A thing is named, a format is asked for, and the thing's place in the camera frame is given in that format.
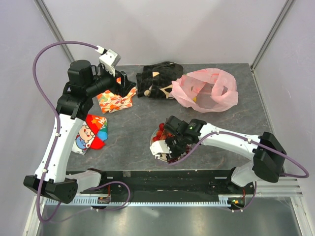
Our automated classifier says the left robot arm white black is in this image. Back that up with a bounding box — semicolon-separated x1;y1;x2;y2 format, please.
23;60;136;204

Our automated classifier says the grey slotted cable duct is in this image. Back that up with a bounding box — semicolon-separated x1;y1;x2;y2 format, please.
45;195;245;207

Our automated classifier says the colourful cartoon cloth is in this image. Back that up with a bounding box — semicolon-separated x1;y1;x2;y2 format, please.
71;114;108;155

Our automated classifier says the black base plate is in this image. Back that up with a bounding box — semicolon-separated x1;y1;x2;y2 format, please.
71;169;256;197

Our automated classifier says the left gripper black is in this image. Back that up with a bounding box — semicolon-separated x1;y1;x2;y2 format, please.
86;65;136;98

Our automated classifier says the black beige plush cloth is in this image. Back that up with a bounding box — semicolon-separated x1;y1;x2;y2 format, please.
136;61;184;99

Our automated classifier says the orange floral cloth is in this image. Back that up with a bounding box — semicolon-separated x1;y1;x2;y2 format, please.
96;86;137;114

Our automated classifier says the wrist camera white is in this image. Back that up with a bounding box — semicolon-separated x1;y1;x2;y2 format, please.
150;140;172;162
96;47;121;77

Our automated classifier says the pink plastic bag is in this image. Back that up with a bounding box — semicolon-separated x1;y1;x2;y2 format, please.
171;68;239;113

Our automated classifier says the beige blue ceramic plate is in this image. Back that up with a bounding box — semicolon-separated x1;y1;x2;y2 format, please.
150;128;192;164

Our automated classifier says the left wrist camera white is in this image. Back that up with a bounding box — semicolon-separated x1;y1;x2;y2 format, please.
96;47;121;77

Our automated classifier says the purple fake grape bunch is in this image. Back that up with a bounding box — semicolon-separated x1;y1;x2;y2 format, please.
167;145;192;164

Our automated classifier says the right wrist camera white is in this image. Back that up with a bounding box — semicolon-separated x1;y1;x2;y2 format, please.
150;140;172;162

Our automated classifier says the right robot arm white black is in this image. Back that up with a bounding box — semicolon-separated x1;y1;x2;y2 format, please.
164;116;286;194

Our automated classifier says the red fake lychee bunch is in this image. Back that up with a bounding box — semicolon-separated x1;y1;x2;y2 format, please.
151;123;171;142

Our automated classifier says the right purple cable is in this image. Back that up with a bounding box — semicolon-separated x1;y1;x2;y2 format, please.
167;130;310;213

